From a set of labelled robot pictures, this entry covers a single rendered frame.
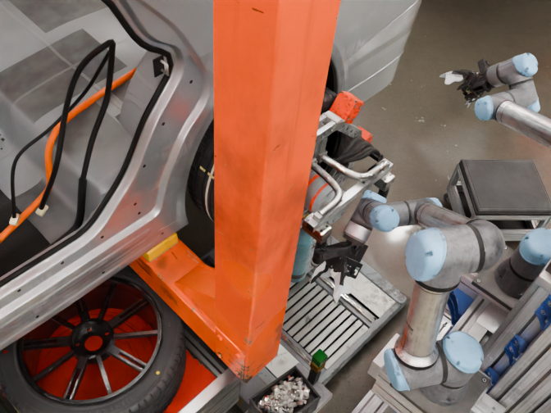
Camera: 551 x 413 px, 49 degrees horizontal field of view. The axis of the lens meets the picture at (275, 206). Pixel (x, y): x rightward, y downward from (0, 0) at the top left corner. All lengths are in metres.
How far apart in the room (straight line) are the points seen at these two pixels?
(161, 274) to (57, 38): 1.01
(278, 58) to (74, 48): 1.56
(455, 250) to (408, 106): 2.63
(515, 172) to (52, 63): 2.23
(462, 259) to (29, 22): 1.94
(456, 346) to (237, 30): 1.07
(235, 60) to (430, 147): 2.72
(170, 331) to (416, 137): 2.11
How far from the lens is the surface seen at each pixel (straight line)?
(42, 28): 2.65
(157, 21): 1.63
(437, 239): 1.41
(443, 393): 1.88
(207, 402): 2.29
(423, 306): 1.53
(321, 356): 2.08
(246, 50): 1.09
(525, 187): 3.25
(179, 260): 2.22
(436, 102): 4.07
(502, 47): 4.74
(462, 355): 1.75
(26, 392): 2.27
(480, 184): 3.16
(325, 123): 2.11
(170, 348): 2.25
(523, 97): 2.12
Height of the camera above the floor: 2.53
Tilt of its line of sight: 51 degrees down
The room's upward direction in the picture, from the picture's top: 7 degrees clockwise
